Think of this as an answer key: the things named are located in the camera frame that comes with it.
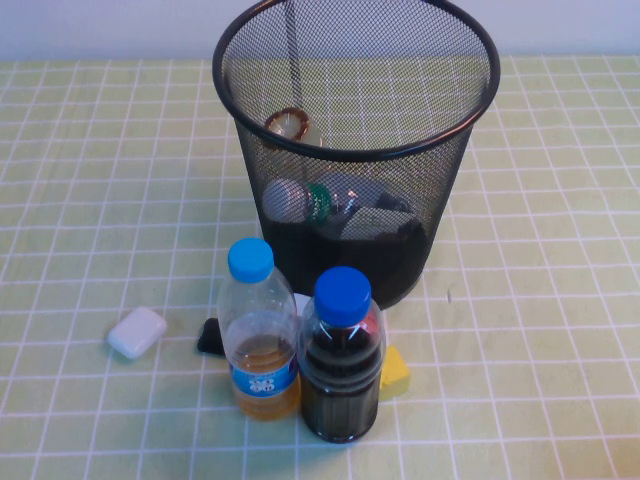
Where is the blue-cap dark liquid bottle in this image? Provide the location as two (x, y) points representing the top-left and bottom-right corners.
(298, 266), (386, 444)

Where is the yellow block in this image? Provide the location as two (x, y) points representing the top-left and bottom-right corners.
(378, 344), (413, 402)

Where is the clear green-label bottle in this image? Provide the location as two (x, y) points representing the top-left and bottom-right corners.
(305, 174), (426, 242)

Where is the black mesh wastebasket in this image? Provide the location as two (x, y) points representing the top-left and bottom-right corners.
(211, 0), (502, 310)

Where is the white-cap brown-label bottle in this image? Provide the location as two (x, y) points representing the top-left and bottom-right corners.
(262, 106), (326, 224)

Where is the green checkered tablecloth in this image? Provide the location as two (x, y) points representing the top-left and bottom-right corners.
(0, 53), (640, 480)

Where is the white earbud case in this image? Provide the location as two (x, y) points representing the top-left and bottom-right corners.
(106, 306), (168, 360)

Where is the light-blue-cap orange liquid bottle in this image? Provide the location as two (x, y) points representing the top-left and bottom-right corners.
(216, 237), (303, 422)

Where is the small black object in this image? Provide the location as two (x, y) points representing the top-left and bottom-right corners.
(196, 317), (226, 357)

